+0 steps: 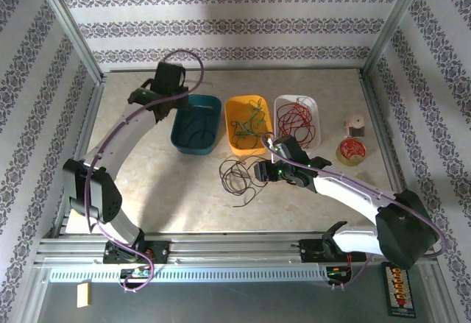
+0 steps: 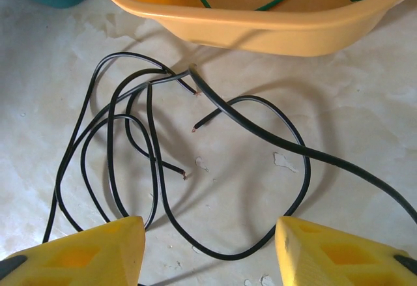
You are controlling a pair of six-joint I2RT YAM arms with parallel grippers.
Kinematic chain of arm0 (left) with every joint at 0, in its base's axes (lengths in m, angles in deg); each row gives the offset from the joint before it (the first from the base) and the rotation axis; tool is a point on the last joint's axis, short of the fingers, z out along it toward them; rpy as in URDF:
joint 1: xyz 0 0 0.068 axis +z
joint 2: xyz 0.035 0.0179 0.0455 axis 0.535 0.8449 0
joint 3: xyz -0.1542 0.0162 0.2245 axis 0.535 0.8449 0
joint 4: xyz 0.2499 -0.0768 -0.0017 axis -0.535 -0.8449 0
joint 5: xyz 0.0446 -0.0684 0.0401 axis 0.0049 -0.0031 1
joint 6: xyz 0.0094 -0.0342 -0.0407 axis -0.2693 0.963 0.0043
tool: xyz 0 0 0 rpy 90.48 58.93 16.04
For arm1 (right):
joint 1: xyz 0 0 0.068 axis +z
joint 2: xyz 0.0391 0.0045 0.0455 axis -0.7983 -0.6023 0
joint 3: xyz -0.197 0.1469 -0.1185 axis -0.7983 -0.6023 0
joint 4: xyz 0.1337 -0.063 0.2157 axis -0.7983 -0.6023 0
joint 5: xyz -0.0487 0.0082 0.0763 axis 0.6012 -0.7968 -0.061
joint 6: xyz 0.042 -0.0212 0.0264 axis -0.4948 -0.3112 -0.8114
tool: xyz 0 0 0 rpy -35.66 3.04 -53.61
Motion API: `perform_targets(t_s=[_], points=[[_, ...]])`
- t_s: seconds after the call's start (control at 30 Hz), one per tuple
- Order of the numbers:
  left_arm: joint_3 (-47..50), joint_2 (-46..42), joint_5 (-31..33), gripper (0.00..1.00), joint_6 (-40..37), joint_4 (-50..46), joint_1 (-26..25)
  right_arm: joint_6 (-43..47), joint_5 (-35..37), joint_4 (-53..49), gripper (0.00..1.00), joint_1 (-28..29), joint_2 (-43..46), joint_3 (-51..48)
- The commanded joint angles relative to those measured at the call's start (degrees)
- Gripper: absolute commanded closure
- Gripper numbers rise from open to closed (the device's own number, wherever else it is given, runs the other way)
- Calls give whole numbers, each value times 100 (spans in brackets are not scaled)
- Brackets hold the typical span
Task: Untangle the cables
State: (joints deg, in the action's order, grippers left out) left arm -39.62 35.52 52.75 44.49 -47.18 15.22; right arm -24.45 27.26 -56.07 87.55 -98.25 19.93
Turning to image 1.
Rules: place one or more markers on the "cream wooden block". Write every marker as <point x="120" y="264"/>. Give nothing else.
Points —
<point x="84" y="295"/>

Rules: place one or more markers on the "aluminium back rail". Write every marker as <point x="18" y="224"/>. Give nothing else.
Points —
<point x="257" y="70"/>

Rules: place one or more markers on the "aluminium frame post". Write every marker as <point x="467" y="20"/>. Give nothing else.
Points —
<point x="70" y="28"/>
<point x="395" y="25"/>

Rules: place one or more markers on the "aluminium side rail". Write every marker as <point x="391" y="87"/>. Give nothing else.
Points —
<point x="377" y="117"/>
<point x="79" y="157"/>

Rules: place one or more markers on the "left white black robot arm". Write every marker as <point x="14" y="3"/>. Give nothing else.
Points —
<point x="95" y="190"/>

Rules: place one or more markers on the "pink tape dispenser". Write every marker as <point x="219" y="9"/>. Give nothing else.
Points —
<point x="355" y="124"/>

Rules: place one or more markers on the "black board with orange buttons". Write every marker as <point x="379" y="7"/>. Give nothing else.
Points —
<point x="399" y="293"/>

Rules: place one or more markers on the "black connector with green light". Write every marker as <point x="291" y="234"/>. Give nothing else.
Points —
<point x="336" y="273"/>

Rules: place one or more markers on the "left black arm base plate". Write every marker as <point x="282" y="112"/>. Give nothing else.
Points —
<point x="160" y="251"/>

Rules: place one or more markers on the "dark teal plastic bin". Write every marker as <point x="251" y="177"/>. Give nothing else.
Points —
<point x="195" y="148"/>

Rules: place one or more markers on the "aluminium front rail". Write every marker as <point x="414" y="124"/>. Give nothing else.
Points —
<point x="235" y="245"/>

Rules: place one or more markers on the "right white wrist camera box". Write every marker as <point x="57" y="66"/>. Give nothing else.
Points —
<point x="271" y="145"/>

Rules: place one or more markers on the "orange plastic bin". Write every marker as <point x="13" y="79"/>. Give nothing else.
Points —
<point x="235" y="109"/>

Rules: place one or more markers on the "white plastic bin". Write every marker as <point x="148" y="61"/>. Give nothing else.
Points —
<point x="287" y="100"/>

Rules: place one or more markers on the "grey metal sheet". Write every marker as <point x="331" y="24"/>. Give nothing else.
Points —
<point x="235" y="304"/>

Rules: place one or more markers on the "yellow green terminal connector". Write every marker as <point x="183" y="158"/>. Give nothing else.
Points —
<point x="138" y="272"/>

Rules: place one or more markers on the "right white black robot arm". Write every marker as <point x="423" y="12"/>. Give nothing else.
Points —
<point x="404" y="227"/>

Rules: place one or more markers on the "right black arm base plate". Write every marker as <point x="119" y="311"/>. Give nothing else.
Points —
<point x="312" y="251"/>

